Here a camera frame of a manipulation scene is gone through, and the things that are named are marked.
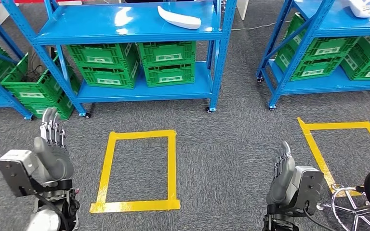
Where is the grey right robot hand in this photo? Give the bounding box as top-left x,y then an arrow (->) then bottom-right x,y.
265,141 -> 296,206

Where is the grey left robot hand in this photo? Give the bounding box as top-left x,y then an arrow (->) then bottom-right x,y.
33,107 -> 75,183

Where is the white plastic panel part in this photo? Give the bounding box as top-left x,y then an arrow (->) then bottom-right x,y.
157,5 -> 202,30

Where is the yellow floor tape square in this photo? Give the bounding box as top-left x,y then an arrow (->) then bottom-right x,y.
296,117 -> 370,198
89,129 -> 182,214

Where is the red barrier belt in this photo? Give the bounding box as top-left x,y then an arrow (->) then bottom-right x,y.
0,0 -> 67,4

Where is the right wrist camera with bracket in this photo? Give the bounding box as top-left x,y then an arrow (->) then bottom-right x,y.
289,166 -> 324,215

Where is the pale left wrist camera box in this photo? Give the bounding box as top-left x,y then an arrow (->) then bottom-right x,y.
0,149 -> 40,198

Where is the black left wrist camera cable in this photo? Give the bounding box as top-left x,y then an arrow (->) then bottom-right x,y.
33,192 -> 71,231

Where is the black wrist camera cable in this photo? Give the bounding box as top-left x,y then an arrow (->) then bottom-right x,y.
303,207 -> 336,231
33,192 -> 71,231

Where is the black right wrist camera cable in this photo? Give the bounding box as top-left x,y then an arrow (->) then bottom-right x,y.
303,207 -> 336,231

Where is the black cables bundle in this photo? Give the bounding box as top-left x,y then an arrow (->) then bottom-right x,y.
27,48 -> 50,82

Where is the white floor cable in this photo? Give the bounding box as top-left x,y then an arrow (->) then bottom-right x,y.
231,19 -> 292,32

